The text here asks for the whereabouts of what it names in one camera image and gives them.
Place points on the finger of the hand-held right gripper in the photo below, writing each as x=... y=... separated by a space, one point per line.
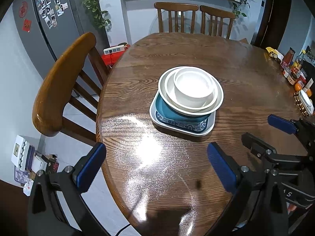
x=256 y=145
x=280 y=124

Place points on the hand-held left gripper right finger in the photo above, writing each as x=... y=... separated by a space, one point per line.
x=221 y=167

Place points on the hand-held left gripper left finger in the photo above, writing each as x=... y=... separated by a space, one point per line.
x=89 y=168

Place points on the plain blue square plate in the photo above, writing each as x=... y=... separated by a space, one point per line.
x=167 y=111

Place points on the white ribbed ramekin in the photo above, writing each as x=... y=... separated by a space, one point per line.
x=193 y=86

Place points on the medium white bowl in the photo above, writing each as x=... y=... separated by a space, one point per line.
x=169 y=91

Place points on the large white bowl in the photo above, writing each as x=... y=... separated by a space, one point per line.
x=161 y=86

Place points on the wooden beaded trivet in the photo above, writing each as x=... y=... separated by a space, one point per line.
x=297 y=102

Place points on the brown sauce jar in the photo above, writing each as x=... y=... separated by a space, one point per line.
x=292 y=79

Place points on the red label jar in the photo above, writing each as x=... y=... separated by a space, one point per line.
x=301 y=80

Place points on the pile of boxes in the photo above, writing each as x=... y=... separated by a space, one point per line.
x=39 y=164

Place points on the small white label jar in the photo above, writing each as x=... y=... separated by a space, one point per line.
x=286 y=72

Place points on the yellow label sauce bottle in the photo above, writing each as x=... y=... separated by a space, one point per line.
x=297 y=65

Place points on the red sauce bottle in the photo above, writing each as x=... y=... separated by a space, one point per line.
x=288 y=59

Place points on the yellow snack packet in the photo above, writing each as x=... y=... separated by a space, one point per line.
x=273 y=53

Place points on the white box with green picture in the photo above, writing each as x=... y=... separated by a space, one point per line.
x=19 y=151

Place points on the wooden chair with curved back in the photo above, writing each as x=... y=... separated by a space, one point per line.
x=61 y=78

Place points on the dark wooden door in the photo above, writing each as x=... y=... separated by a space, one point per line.
x=272 y=19

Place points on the white power strip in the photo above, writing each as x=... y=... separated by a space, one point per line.
x=113 y=50

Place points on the small trailing green plant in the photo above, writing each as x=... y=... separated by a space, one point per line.
x=240 y=7

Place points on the wooden slat-back chair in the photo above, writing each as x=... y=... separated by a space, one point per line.
x=217 y=11
x=176 y=6

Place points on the grey refrigerator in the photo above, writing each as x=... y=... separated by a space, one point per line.
x=66 y=36

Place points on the square red fridge decal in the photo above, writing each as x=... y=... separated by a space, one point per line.
x=27 y=25

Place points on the long trailing green plant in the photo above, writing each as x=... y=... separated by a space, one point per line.
x=94 y=5

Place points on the group of fridge photos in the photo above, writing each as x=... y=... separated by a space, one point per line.
x=51 y=2

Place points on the round red fridge decal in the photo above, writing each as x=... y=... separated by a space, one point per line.
x=23 y=9

